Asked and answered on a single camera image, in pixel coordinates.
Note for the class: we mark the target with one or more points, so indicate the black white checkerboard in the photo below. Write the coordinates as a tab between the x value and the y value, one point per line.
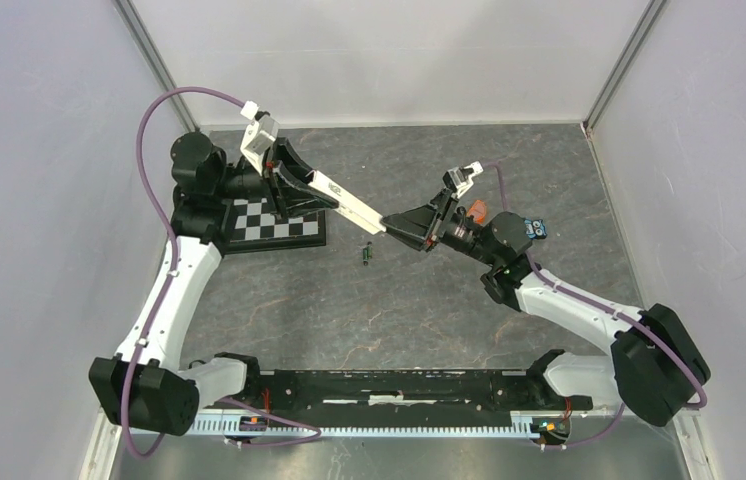
257	230

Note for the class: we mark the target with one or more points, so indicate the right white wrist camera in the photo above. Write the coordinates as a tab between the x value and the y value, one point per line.
460	180

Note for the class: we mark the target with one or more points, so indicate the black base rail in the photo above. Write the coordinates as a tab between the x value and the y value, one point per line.
405	398

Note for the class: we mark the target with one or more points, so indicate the orange semicircular piece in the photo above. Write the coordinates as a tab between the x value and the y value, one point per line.
478	212

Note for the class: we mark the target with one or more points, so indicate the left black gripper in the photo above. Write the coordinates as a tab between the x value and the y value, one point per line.
295	173

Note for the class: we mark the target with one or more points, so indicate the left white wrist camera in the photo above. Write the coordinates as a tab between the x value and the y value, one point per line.
259	135

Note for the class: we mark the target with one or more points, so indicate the blue owl toy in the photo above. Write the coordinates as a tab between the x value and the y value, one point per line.
535	229

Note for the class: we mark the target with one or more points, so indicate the white long remote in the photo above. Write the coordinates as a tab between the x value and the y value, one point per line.
349	206

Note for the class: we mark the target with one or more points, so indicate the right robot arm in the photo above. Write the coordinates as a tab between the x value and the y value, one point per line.
658	368

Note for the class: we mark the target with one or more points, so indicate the white slotted cable duct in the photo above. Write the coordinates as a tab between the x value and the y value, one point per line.
236	424

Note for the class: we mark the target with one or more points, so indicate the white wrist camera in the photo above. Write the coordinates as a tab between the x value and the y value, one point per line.
259	135
460	180

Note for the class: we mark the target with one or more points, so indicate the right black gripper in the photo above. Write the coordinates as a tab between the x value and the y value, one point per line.
431	220

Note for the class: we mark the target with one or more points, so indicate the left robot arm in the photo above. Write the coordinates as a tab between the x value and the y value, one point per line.
142	385

